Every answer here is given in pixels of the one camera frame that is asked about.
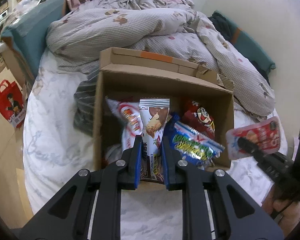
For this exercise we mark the brown cardboard box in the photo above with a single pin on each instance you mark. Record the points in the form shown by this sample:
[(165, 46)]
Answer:
[(128, 75)]

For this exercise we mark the grey striped garment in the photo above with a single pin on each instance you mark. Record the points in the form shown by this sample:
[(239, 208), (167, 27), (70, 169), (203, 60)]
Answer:
[(85, 99)]

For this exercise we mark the red shopping bag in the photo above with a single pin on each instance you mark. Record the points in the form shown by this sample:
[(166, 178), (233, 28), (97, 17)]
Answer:
[(11, 103)]

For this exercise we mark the teal cushion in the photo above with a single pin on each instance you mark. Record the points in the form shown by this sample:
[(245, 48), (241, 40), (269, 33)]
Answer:
[(27, 38)]

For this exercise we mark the blue castle snack bag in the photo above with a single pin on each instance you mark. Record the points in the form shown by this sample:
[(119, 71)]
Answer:
[(192, 145)]

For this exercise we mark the brown white chocolate snack bag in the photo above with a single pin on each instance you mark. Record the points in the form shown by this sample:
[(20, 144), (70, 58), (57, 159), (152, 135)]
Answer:
[(154, 113)]

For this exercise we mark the teal pillow by wall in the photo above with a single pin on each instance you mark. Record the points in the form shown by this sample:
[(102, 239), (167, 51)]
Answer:
[(244, 43)]

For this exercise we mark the pink snack packet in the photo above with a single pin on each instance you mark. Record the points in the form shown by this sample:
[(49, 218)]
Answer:
[(266, 135)]

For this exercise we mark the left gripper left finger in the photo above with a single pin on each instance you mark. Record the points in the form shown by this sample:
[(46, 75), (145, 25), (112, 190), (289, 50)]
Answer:
[(123, 174)]

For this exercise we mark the white floral bed sheet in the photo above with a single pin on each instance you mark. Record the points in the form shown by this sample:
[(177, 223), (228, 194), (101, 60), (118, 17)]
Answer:
[(54, 151)]

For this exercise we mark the checkered bear quilt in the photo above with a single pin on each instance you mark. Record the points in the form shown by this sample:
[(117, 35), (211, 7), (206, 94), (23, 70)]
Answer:
[(166, 27)]

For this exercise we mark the red milk candy bag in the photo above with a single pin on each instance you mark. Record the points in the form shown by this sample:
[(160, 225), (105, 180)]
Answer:
[(197, 117)]

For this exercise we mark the white red bread bag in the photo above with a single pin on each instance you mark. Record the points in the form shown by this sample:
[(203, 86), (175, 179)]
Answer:
[(129, 115)]

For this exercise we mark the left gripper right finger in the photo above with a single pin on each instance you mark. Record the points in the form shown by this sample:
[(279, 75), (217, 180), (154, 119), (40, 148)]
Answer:
[(180, 175)]

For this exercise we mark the right hand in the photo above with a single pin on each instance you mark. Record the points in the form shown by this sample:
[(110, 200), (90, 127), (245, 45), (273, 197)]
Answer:
[(290, 216)]

